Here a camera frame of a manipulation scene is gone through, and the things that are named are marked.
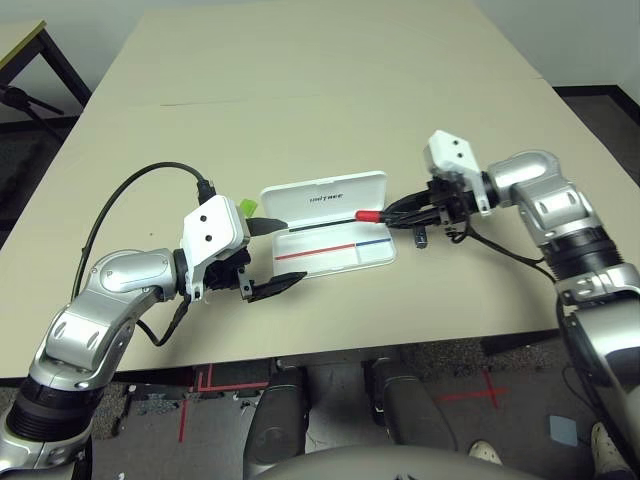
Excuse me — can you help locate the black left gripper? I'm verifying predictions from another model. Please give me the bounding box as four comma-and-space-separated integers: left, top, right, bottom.
203, 216, 308, 304

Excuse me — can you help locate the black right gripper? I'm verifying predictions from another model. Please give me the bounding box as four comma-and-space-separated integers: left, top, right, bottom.
383, 171, 474, 237

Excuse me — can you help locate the red and black marker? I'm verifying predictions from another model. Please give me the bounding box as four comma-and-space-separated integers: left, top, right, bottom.
353, 208, 401, 226

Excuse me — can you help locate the white plastic pencil case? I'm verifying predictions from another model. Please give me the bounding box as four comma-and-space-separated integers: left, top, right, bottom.
259, 170, 398, 279

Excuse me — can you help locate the grey robot left leg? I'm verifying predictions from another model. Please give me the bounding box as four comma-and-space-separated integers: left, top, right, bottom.
247, 369, 311, 466

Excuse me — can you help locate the grey robot leg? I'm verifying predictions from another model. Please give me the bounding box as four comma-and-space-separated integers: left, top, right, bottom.
247, 369, 311, 466
369, 357, 459, 454

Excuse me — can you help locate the grey robot right leg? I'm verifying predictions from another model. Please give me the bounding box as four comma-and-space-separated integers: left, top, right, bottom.
369, 357, 459, 454

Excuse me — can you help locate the grey robot torso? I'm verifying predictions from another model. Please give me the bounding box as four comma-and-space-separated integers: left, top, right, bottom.
249, 444, 546, 480

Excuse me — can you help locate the white perforated shoe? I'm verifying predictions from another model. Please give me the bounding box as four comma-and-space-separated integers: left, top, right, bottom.
591, 421, 626, 474
468, 439, 504, 466

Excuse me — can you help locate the blue paper square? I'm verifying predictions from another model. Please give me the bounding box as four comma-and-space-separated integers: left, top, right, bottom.
548, 414, 581, 448

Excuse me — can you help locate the black framed side table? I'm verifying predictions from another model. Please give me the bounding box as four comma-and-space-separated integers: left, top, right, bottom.
0, 19, 94, 109

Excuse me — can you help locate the black tripod stand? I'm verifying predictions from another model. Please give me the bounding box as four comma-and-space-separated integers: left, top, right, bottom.
0, 83, 66, 146

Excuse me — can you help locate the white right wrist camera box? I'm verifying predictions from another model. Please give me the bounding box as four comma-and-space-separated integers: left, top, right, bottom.
423, 129, 494, 217

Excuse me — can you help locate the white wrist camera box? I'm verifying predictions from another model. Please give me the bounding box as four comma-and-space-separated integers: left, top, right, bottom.
179, 194, 251, 304
423, 129, 494, 217

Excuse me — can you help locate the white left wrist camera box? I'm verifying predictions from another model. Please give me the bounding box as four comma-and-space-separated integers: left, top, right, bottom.
179, 194, 251, 304

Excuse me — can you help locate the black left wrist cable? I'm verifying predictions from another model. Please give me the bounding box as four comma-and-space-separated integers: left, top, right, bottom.
69, 160, 217, 349

